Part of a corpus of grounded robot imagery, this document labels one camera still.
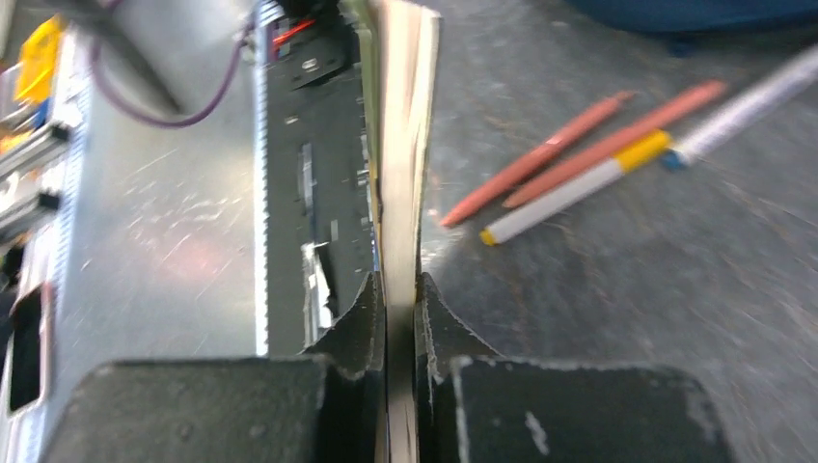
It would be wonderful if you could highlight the blue Animal Farm book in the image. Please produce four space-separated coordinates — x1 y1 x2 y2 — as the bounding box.
350 1 441 462

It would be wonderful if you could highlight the navy blue student backpack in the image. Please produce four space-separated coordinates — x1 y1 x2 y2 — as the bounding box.
567 0 817 47

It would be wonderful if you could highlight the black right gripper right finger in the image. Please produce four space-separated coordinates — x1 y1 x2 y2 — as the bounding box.
414 274 735 462

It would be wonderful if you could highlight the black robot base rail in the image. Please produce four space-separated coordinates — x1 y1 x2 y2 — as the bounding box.
258 1 374 357

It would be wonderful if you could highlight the blue and white marker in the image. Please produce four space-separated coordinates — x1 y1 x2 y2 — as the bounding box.
661 44 817 171

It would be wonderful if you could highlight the yellow and white marker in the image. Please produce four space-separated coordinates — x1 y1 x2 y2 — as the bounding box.
478 130 672 246

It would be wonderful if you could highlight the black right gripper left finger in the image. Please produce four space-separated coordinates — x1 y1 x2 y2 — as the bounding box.
41 273 386 462

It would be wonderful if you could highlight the yellow plastic crate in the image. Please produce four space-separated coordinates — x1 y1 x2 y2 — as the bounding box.
13 14 65 104

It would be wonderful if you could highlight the orange pen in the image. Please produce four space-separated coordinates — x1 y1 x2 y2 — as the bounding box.
503 80 727 208
441 91 635 228

